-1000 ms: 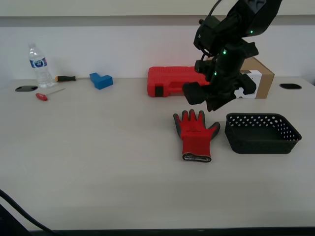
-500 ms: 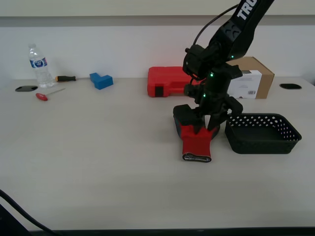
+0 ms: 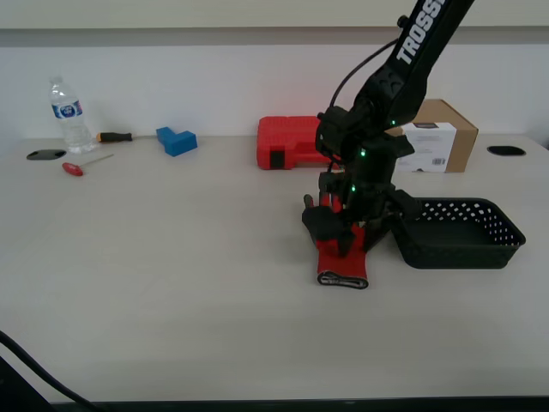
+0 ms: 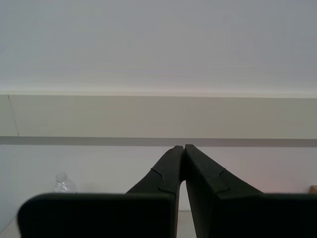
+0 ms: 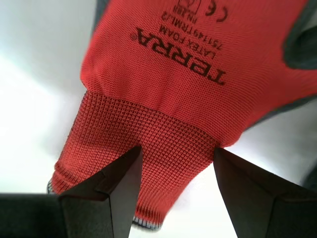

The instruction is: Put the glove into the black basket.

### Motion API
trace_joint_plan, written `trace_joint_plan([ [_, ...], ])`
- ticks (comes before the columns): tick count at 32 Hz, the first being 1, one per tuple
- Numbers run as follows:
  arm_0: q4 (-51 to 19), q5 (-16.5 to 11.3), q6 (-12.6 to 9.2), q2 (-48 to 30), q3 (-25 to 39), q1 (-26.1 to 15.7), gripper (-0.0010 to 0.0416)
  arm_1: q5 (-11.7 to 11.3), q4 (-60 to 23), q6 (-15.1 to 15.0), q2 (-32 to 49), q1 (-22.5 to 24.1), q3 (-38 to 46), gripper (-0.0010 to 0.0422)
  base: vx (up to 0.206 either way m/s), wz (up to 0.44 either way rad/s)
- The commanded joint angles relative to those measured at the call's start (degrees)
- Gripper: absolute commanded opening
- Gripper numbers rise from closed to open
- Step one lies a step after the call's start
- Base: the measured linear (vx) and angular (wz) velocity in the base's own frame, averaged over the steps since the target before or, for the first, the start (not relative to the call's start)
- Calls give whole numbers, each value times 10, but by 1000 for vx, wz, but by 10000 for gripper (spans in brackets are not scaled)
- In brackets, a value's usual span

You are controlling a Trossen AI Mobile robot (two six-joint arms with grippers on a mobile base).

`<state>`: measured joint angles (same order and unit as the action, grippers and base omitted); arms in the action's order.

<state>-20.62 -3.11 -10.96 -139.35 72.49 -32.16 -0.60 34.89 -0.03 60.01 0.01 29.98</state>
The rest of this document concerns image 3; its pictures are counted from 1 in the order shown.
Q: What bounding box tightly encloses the red and black work glove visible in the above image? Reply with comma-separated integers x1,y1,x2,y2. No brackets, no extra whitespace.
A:
301,192,371,291

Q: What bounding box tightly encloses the red plastic tool case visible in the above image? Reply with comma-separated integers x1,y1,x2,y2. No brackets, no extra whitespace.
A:
256,115,335,172

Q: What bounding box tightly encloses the thick black cable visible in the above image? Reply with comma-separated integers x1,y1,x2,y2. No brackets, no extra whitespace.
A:
0,330,106,412

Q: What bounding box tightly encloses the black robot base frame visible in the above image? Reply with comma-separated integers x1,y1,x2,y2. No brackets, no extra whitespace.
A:
0,355,57,412

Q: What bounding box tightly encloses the black perforated plastic basket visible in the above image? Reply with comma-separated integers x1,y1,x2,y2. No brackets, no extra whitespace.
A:
388,197,528,270

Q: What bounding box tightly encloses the blue plastic block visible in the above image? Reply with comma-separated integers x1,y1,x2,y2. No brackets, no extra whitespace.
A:
155,126,198,158

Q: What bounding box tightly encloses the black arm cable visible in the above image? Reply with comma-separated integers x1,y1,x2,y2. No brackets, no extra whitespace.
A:
329,37,400,113

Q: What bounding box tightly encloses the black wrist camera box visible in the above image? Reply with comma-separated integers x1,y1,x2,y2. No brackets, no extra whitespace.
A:
316,106,359,161

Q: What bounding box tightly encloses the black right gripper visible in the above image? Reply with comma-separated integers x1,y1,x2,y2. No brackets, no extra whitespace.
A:
319,156,425,258

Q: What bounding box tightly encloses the clear plastic water bottle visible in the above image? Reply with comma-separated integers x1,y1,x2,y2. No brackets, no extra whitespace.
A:
48,76,98,155

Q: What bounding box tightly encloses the orange black handled screwdriver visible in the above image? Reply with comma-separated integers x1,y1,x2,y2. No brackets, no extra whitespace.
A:
96,131,160,144

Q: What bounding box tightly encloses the cardboard box with white label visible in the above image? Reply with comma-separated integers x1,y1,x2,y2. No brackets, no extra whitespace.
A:
388,99,480,174

